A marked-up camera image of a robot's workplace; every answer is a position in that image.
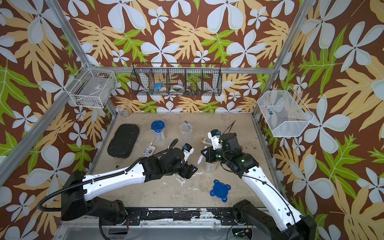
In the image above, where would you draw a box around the white bottle purple label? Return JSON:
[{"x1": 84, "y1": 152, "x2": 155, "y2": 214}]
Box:
[{"x1": 145, "y1": 146, "x2": 157, "y2": 157}]

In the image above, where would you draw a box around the small toothpaste tube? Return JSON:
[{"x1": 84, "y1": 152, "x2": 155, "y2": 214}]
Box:
[{"x1": 197, "y1": 154, "x2": 205, "y2": 165}]

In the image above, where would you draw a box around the blue lid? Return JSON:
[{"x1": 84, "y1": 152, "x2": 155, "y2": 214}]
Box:
[
  {"x1": 210, "y1": 180, "x2": 231, "y2": 203},
  {"x1": 151, "y1": 120, "x2": 165, "y2": 133}
]

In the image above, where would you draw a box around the white bottle right back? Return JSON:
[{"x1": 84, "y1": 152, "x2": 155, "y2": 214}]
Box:
[{"x1": 201, "y1": 138, "x2": 213, "y2": 146}]

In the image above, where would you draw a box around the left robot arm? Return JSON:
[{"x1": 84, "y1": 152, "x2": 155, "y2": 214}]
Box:
[{"x1": 37, "y1": 139, "x2": 198, "y2": 224}]

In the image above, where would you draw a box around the white mesh basket right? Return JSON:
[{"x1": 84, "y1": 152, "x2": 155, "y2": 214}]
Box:
[{"x1": 258, "y1": 88, "x2": 315, "y2": 138}]

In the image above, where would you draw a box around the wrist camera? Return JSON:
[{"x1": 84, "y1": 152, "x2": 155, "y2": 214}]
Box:
[
  {"x1": 208, "y1": 130, "x2": 222, "y2": 150},
  {"x1": 183, "y1": 143, "x2": 195, "y2": 163}
]

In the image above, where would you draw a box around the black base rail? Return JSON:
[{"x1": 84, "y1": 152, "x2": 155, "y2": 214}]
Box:
[{"x1": 125, "y1": 207, "x2": 240, "y2": 226}]

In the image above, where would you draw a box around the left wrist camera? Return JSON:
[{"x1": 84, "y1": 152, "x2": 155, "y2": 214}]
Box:
[{"x1": 183, "y1": 143, "x2": 195, "y2": 163}]

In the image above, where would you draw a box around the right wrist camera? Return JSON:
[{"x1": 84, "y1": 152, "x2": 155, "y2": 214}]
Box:
[{"x1": 208, "y1": 130, "x2": 222, "y2": 150}]

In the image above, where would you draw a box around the black wire basket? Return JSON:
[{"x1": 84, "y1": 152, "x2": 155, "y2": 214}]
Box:
[{"x1": 130, "y1": 63, "x2": 223, "y2": 96}]

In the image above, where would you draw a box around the white wire basket left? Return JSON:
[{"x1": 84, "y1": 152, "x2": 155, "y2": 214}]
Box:
[{"x1": 66, "y1": 65, "x2": 117, "y2": 109}]

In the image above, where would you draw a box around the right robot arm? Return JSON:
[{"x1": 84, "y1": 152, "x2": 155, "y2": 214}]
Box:
[{"x1": 201, "y1": 130, "x2": 317, "y2": 240}]

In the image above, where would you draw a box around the glass jar corner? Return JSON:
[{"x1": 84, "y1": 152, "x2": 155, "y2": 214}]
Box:
[{"x1": 118, "y1": 105, "x2": 131, "y2": 118}]

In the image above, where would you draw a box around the toothpaste tube left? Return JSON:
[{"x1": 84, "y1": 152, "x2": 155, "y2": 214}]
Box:
[{"x1": 143, "y1": 142, "x2": 153, "y2": 155}]

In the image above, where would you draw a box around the black rubber mat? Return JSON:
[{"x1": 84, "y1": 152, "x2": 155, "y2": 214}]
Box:
[{"x1": 107, "y1": 124, "x2": 140, "y2": 159}]

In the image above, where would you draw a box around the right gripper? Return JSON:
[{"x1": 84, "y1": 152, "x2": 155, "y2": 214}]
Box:
[{"x1": 199, "y1": 146, "x2": 232, "y2": 165}]

